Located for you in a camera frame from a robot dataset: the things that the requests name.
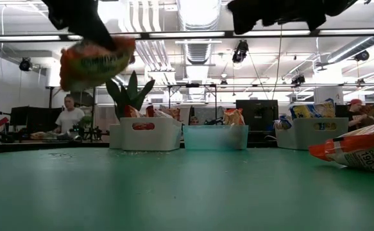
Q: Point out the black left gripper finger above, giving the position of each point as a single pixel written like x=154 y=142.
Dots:
x=105 y=43

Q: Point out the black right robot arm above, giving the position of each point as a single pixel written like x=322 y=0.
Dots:
x=318 y=9

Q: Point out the black ceiling spotlight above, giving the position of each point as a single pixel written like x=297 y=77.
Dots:
x=362 y=55
x=240 y=51
x=299 y=79
x=25 y=64

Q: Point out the snake plant in white pot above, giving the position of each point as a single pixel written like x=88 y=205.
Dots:
x=127 y=96

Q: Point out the black computer monitor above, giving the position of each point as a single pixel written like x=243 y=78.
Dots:
x=29 y=117

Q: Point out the white pillar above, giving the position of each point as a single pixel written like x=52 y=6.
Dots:
x=324 y=91

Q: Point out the black cabinet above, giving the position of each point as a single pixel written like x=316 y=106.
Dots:
x=257 y=118

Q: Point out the white plastic bin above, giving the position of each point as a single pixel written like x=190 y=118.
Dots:
x=164 y=138

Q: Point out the grey cloth cover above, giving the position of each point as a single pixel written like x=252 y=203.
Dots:
x=206 y=114

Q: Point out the teal translucent plastic bin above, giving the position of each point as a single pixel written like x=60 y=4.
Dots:
x=206 y=138

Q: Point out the light grey plastic bin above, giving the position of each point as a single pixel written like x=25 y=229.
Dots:
x=302 y=138

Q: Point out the green table mat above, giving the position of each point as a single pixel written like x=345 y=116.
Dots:
x=186 y=199

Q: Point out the black ceiling light rail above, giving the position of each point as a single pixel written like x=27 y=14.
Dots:
x=315 y=32

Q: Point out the silver ventilation duct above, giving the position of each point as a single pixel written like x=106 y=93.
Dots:
x=198 y=53
x=350 y=51

